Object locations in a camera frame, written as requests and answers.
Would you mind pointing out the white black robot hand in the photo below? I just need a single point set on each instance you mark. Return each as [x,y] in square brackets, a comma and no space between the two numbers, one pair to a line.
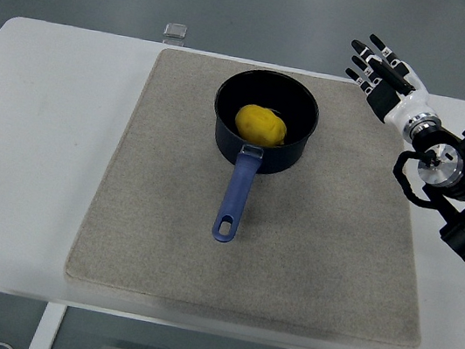
[404,106]

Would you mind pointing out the yellow potato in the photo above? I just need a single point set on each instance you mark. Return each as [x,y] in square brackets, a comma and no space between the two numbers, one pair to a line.
[262,125]

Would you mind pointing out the small silver floor box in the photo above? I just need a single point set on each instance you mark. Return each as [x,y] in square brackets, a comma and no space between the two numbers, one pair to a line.
[175,30]

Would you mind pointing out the beige fabric mat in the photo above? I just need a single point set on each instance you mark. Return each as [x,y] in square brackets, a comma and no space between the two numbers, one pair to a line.
[157,260]

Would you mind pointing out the white table leg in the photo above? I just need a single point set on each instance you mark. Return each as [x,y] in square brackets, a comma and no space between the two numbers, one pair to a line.
[44,330]

